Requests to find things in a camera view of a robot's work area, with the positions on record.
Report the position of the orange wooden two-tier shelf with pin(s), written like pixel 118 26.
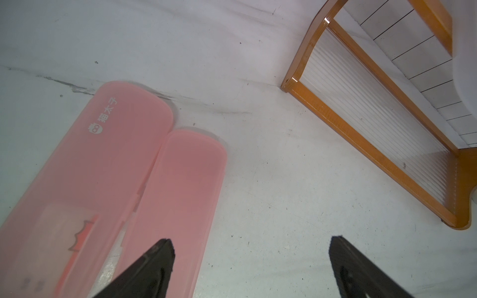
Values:
pixel 380 74

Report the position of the pink pencil case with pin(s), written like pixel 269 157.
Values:
pixel 178 203
pixel 57 238

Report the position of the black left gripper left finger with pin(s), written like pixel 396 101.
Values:
pixel 147 277

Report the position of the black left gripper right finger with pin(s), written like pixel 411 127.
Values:
pixel 357 276

